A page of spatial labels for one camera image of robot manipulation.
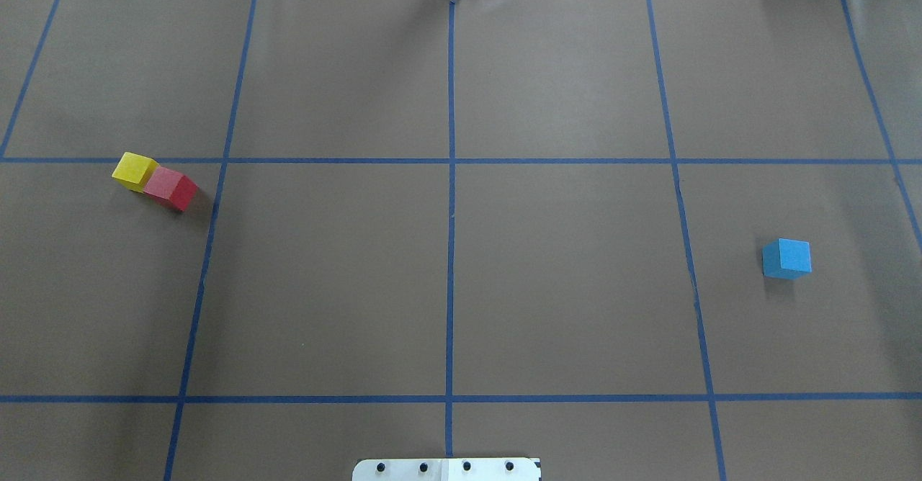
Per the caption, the blue cube block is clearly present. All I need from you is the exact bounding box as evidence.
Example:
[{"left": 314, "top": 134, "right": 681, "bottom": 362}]
[{"left": 761, "top": 238, "right": 813, "bottom": 280}]

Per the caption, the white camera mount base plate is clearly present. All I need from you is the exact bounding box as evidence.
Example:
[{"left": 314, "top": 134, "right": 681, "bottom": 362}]
[{"left": 352, "top": 457, "right": 542, "bottom": 480}]

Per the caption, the red cube block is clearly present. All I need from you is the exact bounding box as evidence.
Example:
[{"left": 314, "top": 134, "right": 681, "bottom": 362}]
[{"left": 142, "top": 166, "right": 199, "bottom": 212}]

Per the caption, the yellow cube block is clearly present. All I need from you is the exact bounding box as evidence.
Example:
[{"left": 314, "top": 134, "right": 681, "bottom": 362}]
[{"left": 111, "top": 152, "right": 159, "bottom": 193}]

